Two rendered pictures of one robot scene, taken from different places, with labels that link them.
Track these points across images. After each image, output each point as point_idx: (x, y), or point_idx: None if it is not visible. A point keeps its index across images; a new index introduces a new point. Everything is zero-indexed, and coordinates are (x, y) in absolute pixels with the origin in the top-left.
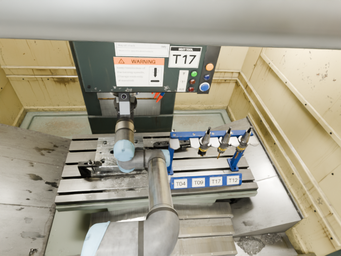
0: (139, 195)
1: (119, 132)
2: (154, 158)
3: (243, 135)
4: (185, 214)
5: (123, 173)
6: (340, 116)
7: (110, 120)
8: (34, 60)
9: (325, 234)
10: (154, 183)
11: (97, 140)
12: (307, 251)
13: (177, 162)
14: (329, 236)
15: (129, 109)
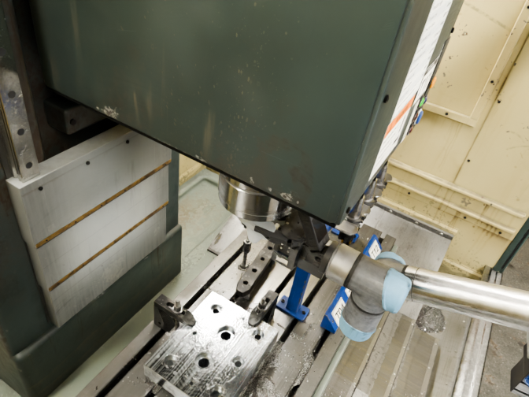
0: (315, 386)
1: (364, 268)
2: (406, 272)
3: (379, 174)
4: (362, 352)
5: (249, 382)
6: (449, 88)
7: (74, 324)
8: None
9: (490, 234)
10: (476, 292)
11: (123, 378)
12: (475, 271)
13: (290, 288)
14: (496, 232)
15: (324, 224)
